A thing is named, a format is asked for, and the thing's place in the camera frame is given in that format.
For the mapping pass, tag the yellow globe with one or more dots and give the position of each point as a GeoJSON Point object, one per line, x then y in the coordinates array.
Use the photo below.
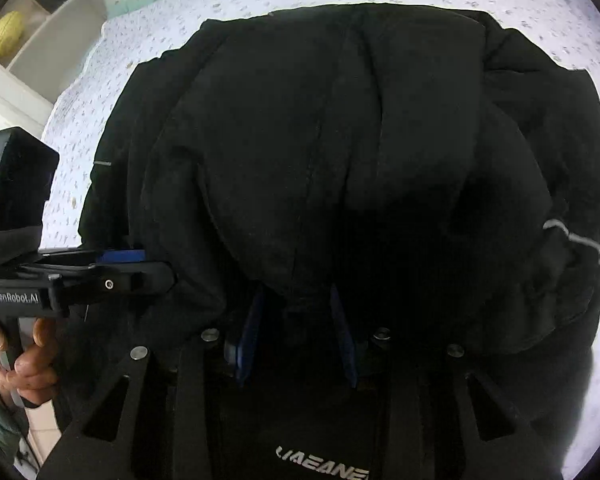
{"type": "Point", "coordinates": [6, 35]}

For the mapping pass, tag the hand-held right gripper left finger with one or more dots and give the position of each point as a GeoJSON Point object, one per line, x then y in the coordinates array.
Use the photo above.
{"type": "Point", "coordinates": [245, 345]}

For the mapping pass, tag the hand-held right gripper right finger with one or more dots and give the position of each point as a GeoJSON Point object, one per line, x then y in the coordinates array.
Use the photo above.
{"type": "Point", "coordinates": [344, 345]}

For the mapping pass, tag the black hooded jacket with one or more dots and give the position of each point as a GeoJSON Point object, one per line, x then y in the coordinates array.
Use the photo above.
{"type": "Point", "coordinates": [330, 160]}

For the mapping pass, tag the white bookshelf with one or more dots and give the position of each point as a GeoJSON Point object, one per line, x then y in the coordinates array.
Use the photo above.
{"type": "Point", "coordinates": [55, 47]}

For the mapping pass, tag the person's left hand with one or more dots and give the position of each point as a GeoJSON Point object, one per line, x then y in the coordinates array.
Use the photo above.
{"type": "Point", "coordinates": [30, 370]}

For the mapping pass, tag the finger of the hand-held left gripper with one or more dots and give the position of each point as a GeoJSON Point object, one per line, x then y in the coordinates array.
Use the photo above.
{"type": "Point", "coordinates": [130, 285]}
{"type": "Point", "coordinates": [120, 256]}

